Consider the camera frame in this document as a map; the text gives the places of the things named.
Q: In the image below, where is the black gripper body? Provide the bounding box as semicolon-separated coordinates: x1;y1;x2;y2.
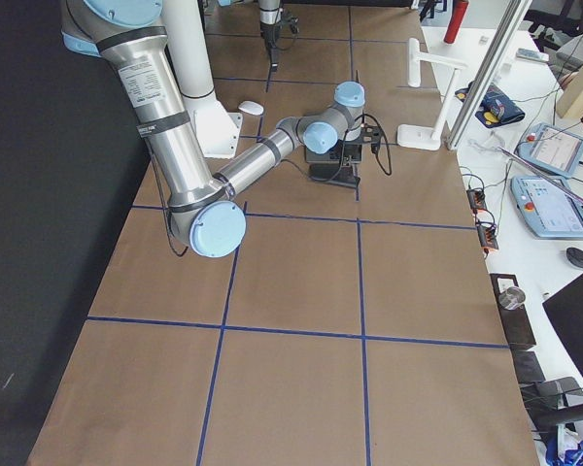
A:
343;123;384;153
260;14;299;49

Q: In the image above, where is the black mouse pad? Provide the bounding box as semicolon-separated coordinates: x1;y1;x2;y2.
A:
309;164;360;189

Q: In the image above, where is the white computer mouse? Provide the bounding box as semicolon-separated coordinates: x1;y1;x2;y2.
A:
238;100;264;116

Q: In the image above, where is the grey laptop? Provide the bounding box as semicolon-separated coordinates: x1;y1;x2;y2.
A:
302;77;365;164

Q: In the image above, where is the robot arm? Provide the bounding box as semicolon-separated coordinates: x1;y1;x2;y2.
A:
257;0;299;73
60;1;365;257

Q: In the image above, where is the white desk lamp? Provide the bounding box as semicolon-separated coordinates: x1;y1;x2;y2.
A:
396;37;469;152

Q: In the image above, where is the black desk mouse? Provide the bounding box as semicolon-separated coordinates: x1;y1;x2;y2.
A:
566;247;583;269

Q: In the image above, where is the orange black circuit board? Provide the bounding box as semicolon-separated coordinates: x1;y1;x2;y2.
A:
466;188;487;214

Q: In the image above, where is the navy space pattern pouch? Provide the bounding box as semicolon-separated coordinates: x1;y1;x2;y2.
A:
475;84;526;128

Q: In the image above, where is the red bottle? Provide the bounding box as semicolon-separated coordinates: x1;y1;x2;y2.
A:
443;0;469;45

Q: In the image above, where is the far teach pendant tablet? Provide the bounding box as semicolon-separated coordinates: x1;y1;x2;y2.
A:
515;122;583;179

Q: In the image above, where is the teach pendant tablet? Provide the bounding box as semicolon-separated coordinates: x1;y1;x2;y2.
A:
510;175;583;240
515;122;583;179

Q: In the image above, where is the near teach pendant tablet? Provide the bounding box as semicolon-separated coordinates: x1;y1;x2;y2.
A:
510;175;583;240

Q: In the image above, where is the metal cup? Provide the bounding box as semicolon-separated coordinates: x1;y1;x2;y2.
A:
497;286;526;311

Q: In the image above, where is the black box on desk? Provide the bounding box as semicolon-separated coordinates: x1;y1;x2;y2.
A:
490;273;536;350

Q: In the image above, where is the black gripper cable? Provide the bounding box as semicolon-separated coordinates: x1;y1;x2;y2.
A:
281;114;394;183

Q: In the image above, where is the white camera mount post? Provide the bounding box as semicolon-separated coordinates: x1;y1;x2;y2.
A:
161;0;242;159

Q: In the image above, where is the aluminium frame post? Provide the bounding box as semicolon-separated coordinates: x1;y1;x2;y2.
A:
446;0;532;150

